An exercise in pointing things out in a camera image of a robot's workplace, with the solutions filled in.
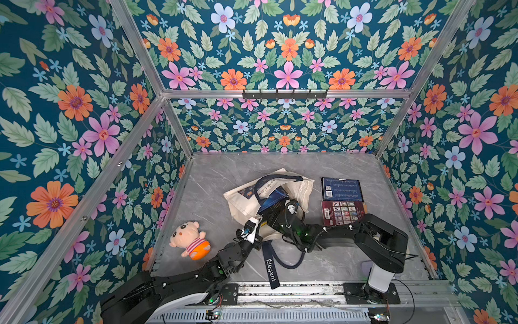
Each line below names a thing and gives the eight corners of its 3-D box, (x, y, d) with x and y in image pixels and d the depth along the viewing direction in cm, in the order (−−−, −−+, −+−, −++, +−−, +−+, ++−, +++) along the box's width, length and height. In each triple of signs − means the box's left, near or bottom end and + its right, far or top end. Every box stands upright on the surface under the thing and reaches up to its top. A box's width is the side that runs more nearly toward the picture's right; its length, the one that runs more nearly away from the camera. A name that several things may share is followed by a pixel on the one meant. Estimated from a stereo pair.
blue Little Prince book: (322, 200, 102) (324, 196, 100) (321, 180, 110) (322, 177, 108) (362, 203, 101) (364, 199, 98) (357, 183, 109) (359, 179, 107)
